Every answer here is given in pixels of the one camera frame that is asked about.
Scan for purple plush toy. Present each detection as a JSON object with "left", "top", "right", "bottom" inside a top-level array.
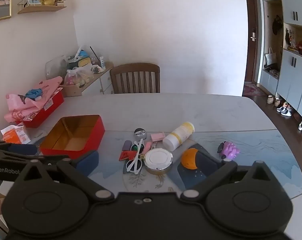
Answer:
[{"left": 217, "top": 141, "right": 240, "bottom": 159}]

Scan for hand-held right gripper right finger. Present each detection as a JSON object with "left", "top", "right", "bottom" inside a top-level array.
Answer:
[{"left": 180, "top": 155, "right": 278, "bottom": 202}]

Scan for pink printed paper bag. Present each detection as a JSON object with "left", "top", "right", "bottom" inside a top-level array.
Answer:
[{"left": 4, "top": 76, "right": 64, "bottom": 123}]

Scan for wooden chair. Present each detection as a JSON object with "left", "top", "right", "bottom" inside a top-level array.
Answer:
[{"left": 109, "top": 63, "right": 161, "bottom": 94}]

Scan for white and yellow bottle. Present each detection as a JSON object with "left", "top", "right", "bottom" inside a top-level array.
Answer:
[{"left": 162, "top": 121, "right": 195, "bottom": 152}]

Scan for eye drop bottle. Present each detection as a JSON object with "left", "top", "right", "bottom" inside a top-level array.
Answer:
[{"left": 134, "top": 128, "right": 148, "bottom": 141}]

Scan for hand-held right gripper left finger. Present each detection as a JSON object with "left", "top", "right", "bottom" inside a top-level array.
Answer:
[{"left": 14, "top": 149, "right": 116, "bottom": 203}]

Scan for red foil packet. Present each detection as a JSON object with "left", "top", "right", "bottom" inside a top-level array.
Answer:
[{"left": 119, "top": 150, "right": 137, "bottom": 161}]

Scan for patterned floor rug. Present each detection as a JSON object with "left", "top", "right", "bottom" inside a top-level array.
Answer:
[{"left": 242, "top": 83, "right": 266, "bottom": 97}]

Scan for pink eraser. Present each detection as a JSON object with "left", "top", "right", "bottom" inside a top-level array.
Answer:
[{"left": 151, "top": 132, "right": 166, "bottom": 142}]

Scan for small pink plastic piece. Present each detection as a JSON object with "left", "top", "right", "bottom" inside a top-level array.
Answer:
[{"left": 143, "top": 141, "right": 159, "bottom": 153}]

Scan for dark hanging bag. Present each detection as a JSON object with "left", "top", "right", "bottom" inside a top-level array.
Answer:
[{"left": 272, "top": 15, "right": 283, "bottom": 35}]

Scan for red tin box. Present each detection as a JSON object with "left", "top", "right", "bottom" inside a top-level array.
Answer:
[{"left": 39, "top": 115, "right": 106, "bottom": 159}]

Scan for thin black stick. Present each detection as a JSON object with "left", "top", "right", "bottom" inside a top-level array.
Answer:
[{"left": 89, "top": 46, "right": 100, "bottom": 61}]

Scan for white sideboard with wooden top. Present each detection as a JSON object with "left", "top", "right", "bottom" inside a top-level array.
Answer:
[{"left": 81, "top": 62, "right": 114, "bottom": 96}]

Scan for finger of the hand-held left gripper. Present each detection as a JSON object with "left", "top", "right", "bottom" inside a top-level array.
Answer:
[
  {"left": 0, "top": 140, "right": 39, "bottom": 156},
  {"left": 0, "top": 150, "right": 70, "bottom": 167}
]

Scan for dark wooden door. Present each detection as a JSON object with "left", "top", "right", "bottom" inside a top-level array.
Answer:
[{"left": 244, "top": 0, "right": 259, "bottom": 83}]

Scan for orange and white packet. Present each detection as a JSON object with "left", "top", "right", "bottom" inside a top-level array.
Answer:
[{"left": 0, "top": 124, "right": 31, "bottom": 145}]

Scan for orange fruit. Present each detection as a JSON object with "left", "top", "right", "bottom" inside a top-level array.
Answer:
[{"left": 180, "top": 148, "right": 199, "bottom": 170}]

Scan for blue and yellow box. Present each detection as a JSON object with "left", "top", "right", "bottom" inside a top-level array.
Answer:
[{"left": 73, "top": 51, "right": 92, "bottom": 68}]

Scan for plastic bag with snacks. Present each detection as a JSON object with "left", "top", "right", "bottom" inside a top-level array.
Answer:
[{"left": 63, "top": 66, "right": 94, "bottom": 87}]

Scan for white tote bag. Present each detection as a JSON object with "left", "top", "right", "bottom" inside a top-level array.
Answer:
[{"left": 265, "top": 46, "right": 277, "bottom": 66}]

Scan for wooden wall shelf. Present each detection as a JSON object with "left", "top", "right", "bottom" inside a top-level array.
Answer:
[{"left": 17, "top": 0, "right": 67, "bottom": 15}]

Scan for red cardboard box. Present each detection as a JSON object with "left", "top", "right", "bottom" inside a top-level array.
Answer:
[{"left": 16, "top": 90, "right": 65, "bottom": 128}]

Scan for white sunglasses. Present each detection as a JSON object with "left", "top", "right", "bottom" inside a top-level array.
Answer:
[{"left": 126, "top": 138, "right": 145, "bottom": 174}]

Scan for round metal tin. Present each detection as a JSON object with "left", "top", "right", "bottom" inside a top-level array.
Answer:
[{"left": 143, "top": 148, "right": 173, "bottom": 175}]

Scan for blue cloth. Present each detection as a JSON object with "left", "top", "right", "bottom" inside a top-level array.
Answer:
[{"left": 25, "top": 88, "right": 43, "bottom": 101}]

